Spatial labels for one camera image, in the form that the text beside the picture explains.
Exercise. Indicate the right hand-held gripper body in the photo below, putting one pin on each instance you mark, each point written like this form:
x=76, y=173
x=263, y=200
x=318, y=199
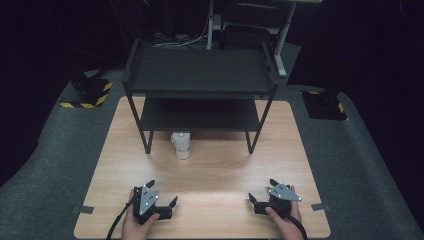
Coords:
x=282, y=196

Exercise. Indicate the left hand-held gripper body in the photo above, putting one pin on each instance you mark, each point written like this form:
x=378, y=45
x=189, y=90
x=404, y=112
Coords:
x=146, y=200

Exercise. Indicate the person's right hand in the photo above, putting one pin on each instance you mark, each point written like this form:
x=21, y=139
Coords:
x=286, y=226

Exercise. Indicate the person's left hand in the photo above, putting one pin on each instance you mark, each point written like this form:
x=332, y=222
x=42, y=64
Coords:
x=135, y=228

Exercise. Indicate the grey tape strip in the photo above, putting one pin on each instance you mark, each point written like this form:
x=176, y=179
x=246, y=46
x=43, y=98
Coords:
x=320, y=206
x=83, y=209

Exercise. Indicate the small white cup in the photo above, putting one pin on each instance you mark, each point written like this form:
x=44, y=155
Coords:
x=181, y=145

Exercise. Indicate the black stand base striped tape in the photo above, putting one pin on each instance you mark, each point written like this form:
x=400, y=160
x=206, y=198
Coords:
x=88, y=93
x=325, y=105

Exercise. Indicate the black two-tier metal shelf rack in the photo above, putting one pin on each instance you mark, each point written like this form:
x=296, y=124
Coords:
x=200, y=80

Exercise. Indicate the black chair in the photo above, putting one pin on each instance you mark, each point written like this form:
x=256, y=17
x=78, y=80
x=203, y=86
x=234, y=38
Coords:
x=248, y=30

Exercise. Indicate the white metal desk frame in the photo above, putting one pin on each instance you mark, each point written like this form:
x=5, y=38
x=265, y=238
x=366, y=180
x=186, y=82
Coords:
x=281, y=50

